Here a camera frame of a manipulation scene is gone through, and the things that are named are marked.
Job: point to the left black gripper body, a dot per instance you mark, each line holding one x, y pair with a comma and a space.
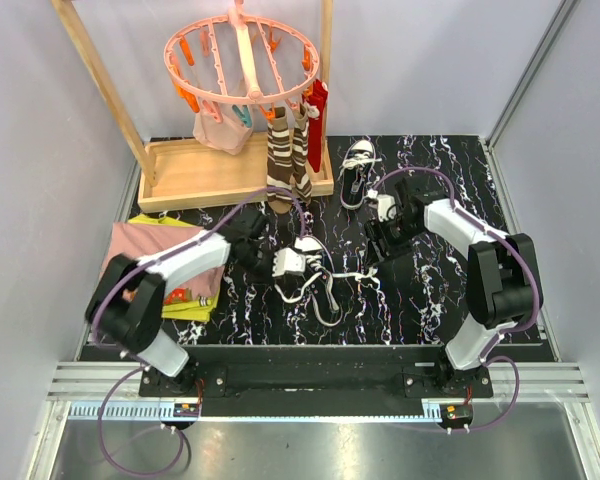
258, 263

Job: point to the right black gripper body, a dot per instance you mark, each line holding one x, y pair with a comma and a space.
395, 235

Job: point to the white shoelace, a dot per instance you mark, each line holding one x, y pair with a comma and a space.
303, 289

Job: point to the black white sneaker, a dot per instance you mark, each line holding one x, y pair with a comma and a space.
320, 270
355, 168

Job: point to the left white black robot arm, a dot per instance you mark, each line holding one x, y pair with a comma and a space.
127, 304

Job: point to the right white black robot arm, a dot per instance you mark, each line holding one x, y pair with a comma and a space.
502, 285

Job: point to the left brown striped sock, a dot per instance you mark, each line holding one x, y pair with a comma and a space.
279, 164

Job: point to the brown striped sock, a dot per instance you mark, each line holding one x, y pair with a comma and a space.
279, 164
302, 181

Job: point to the black marble pattern mat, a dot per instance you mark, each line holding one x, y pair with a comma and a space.
416, 299

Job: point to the right brown striped sock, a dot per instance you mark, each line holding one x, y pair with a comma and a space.
302, 181

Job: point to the wooden drying rack stand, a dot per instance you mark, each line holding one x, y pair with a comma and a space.
184, 174

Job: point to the pink hanging garment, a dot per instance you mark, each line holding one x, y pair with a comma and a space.
230, 135

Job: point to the yellow-green folded garment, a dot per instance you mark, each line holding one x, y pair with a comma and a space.
195, 300

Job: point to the pink folded t-shirt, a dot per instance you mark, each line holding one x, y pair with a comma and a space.
144, 236

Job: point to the red hanging cloth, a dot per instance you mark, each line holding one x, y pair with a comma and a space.
316, 104

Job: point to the pink round clip hanger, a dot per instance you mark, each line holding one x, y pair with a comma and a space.
247, 29

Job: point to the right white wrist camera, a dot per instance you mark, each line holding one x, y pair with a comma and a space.
384, 205

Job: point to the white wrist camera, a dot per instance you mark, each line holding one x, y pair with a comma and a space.
384, 205
288, 262

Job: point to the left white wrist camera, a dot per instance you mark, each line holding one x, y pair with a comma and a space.
288, 262

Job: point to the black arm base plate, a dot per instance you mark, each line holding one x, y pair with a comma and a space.
315, 382

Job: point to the grey slotted cable duct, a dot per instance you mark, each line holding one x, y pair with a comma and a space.
135, 411

